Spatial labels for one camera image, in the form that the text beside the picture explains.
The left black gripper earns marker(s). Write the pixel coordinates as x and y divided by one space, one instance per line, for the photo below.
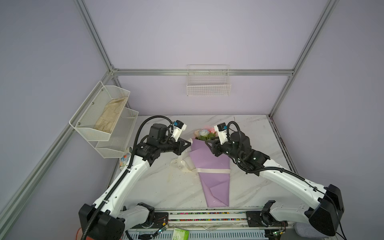
181 147

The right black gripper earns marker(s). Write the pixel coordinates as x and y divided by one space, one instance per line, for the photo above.
215 146

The white blue fake flower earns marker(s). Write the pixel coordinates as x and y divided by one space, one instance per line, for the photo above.
204 133

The cream ribbon strip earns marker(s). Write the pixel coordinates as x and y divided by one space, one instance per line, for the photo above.
185 167

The purple pink wrapping paper sheet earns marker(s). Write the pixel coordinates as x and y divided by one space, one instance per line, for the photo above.
216 187

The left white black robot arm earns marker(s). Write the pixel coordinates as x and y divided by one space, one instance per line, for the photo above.
108 218

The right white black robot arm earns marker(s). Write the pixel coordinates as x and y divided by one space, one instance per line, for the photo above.
323 206

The colourful tissue pack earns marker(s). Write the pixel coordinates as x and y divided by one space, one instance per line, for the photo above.
124 160

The lower white mesh shelf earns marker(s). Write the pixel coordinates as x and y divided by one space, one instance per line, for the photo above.
116 146

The white mesh shelf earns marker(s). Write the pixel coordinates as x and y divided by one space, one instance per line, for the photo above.
97 118
116 146

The beige cloth in shelf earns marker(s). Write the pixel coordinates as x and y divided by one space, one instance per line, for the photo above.
110 115

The upper white mesh shelf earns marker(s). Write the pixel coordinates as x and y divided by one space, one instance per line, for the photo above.
97 118

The green white label card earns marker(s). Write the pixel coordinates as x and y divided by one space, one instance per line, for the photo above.
180 234

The grey foam pad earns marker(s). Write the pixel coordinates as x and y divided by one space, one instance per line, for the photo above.
307 231

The white wire wall basket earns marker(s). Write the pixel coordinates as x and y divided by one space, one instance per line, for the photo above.
208 80

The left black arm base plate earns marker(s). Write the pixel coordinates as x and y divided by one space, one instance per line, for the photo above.
158 220

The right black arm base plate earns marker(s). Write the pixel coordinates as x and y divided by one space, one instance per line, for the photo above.
259 219

